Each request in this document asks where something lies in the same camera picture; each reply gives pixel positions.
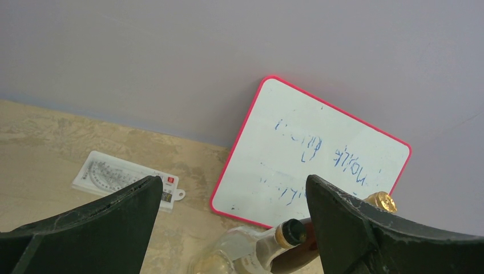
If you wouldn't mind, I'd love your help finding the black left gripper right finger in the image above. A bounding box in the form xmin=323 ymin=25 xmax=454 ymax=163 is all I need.
xmin=306 ymin=175 xmax=483 ymax=273

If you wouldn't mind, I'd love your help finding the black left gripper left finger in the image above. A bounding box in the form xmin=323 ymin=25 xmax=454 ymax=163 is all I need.
xmin=1 ymin=176 xmax=163 ymax=273

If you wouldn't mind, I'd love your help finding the pink framed whiteboard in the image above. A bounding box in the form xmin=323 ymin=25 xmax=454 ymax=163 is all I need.
xmin=209 ymin=76 xmax=412 ymax=228

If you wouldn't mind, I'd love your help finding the clear glass bottle black cap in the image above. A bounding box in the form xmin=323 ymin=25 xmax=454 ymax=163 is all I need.
xmin=187 ymin=219 xmax=306 ymax=273

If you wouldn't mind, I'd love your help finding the brown wine bottle gold cap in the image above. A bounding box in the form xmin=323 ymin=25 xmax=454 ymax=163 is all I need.
xmin=271 ymin=191 xmax=397 ymax=274

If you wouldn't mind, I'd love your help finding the white ruler set package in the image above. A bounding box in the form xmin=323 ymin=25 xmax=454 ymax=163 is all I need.
xmin=72 ymin=151 xmax=185 ymax=213

